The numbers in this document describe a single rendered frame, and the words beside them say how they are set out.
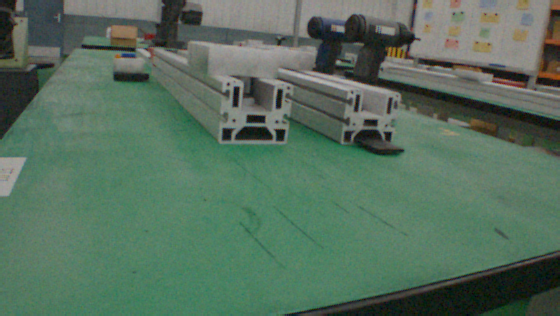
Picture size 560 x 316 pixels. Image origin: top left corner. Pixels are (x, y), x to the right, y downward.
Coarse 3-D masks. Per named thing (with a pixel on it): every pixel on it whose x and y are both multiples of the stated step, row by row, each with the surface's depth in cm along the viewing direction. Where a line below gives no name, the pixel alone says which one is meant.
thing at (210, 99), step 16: (160, 64) 109; (176, 64) 86; (160, 80) 108; (176, 80) 86; (192, 80) 71; (208, 80) 61; (224, 80) 54; (240, 80) 55; (256, 80) 63; (272, 80) 60; (176, 96) 86; (192, 96) 75; (208, 96) 61; (224, 96) 57; (240, 96) 55; (256, 96) 63; (272, 96) 58; (192, 112) 71; (208, 112) 61; (224, 112) 57; (240, 112) 56; (256, 112) 57; (272, 112) 58; (288, 112) 59; (208, 128) 61; (224, 128) 59; (240, 128) 57; (256, 128) 65; (272, 128) 58
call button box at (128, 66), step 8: (120, 64) 106; (128, 64) 107; (136, 64) 108; (144, 64) 109; (120, 72) 107; (128, 72) 108; (136, 72) 109; (120, 80) 107; (128, 80) 108; (136, 80) 109
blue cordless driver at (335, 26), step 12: (312, 24) 106; (324, 24) 105; (336, 24) 107; (312, 36) 107; (324, 36) 107; (336, 36) 108; (324, 48) 109; (336, 48) 110; (324, 60) 110; (336, 60) 112; (324, 72) 111
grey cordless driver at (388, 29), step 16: (352, 16) 85; (368, 16) 85; (352, 32) 85; (368, 32) 84; (384, 32) 86; (400, 32) 88; (368, 48) 87; (384, 48) 88; (400, 48) 91; (368, 64) 88; (368, 80) 89
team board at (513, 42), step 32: (448, 0) 376; (480, 0) 342; (512, 0) 313; (544, 0) 288; (416, 32) 417; (448, 32) 378; (480, 32) 344; (512, 32) 315; (544, 32) 290; (416, 64) 426; (480, 64) 346; (512, 64) 317
